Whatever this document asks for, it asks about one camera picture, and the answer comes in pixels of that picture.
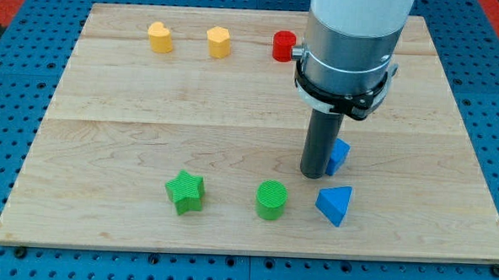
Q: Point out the green star block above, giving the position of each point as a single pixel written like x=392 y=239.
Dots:
x=186 y=192

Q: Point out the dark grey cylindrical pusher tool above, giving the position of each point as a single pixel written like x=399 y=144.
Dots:
x=319 y=143

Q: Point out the blue cube block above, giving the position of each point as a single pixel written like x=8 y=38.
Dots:
x=338 y=156

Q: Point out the blue triangle block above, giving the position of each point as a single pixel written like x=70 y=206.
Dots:
x=333 y=203

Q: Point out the green cylinder block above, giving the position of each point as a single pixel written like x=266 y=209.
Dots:
x=271 y=199

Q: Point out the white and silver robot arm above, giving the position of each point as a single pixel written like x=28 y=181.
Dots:
x=343 y=63

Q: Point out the light wooden board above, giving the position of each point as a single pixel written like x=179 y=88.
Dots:
x=125 y=120

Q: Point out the red cylinder block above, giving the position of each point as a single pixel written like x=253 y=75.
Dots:
x=283 y=42

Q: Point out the yellow heart block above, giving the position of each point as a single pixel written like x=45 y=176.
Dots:
x=160 y=38

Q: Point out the yellow hexagon block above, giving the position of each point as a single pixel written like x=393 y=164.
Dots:
x=219 y=44

